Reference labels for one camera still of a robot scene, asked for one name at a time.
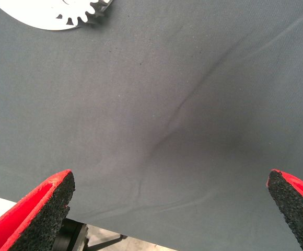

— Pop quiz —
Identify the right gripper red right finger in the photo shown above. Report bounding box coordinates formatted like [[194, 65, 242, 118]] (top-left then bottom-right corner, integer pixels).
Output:
[[265, 168, 303, 251]]

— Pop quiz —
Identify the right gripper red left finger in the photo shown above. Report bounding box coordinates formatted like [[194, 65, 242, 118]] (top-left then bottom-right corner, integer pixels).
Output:
[[0, 169, 76, 251]]

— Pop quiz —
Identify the small steel planetary gear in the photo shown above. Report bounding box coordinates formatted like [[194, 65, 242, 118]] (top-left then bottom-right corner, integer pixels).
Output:
[[55, 0, 115, 27]]

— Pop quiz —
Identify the round metal carrier plate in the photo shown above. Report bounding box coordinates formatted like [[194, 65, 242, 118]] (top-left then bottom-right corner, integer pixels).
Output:
[[0, 0, 100, 31]]

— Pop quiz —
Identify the dark table cloth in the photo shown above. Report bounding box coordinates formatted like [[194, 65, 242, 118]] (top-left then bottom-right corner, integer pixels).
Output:
[[0, 0, 303, 251]]

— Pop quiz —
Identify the small black lever handle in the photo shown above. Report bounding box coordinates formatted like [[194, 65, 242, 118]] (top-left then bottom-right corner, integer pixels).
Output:
[[86, 233, 129, 251]]

